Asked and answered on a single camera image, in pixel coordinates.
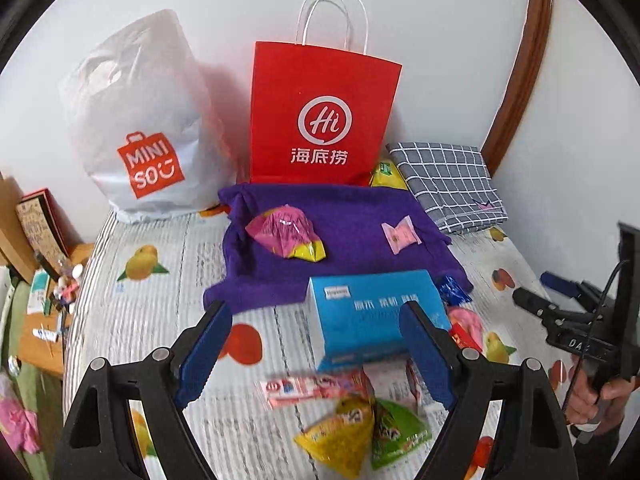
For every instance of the yellow triangular snack packet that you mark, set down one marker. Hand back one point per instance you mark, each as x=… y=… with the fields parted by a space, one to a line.
x=337 y=437

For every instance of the red paper bag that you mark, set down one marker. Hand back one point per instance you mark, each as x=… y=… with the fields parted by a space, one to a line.
x=320 y=110

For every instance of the pink and yellow snack packet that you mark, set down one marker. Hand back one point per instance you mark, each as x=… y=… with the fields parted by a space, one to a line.
x=285 y=235

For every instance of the person's right hand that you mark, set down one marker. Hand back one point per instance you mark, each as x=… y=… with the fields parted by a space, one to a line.
x=585 y=402

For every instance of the wooden side desk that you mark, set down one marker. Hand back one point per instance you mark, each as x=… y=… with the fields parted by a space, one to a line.
x=45 y=350

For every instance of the brown wooden frame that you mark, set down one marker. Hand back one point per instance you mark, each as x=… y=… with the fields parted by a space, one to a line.
x=532 y=60

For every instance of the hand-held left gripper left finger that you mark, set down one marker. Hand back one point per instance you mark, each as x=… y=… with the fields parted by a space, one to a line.
x=200 y=355

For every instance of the white plastic shopping bag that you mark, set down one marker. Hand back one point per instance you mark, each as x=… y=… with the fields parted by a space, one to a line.
x=145 y=125

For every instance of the small pink candy wrapper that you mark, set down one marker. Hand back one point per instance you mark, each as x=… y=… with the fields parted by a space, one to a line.
x=400 y=235

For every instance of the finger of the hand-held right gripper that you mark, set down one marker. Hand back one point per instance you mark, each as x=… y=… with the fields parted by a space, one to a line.
x=560 y=284
x=532 y=302

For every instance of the yellow green-label snack packet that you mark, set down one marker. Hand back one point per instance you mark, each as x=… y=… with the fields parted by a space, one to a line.
x=386 y=175

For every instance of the teal and white small box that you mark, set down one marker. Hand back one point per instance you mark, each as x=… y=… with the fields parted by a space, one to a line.
x=38 y=292

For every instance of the pink cartoon snack packet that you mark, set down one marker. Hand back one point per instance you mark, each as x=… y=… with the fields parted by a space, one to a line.
x=466 y=321

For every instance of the person's right forearm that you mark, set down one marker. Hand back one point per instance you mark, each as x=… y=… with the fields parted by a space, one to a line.
x=597 y=455

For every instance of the grey checked cloth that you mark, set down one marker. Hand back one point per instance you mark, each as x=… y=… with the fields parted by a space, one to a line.
x=447 y=185

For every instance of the long pink snack packet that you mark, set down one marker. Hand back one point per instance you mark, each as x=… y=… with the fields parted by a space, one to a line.
x=310 y=388

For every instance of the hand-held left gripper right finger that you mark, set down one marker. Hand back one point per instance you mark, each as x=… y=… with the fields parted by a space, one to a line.
x=425 y=352

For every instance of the red patterned book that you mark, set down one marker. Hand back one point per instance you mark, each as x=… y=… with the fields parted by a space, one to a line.
x=42 y=225

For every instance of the purple towel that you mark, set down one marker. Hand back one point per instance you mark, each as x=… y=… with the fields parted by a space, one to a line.
x=345 y=255

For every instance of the fruit print table cover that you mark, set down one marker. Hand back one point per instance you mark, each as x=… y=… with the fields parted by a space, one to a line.
x=150 y=320

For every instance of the green triangular snack packet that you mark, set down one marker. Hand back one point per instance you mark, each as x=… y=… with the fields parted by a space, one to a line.
x=397 y=432

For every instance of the blue tissue box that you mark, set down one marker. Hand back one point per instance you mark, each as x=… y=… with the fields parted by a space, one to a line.
x=365 y=315

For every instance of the small blue snack packet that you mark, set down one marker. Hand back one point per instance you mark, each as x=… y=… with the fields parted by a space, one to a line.
x=452 y=291

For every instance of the brown cardboard box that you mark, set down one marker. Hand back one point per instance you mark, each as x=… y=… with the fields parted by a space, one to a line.
x=11 y=225

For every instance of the white and pink snack packet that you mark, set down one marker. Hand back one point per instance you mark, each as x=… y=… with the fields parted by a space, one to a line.
x=395 y=380

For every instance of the pink cloth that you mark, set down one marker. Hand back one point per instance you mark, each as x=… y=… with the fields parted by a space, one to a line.
x=22 y=420

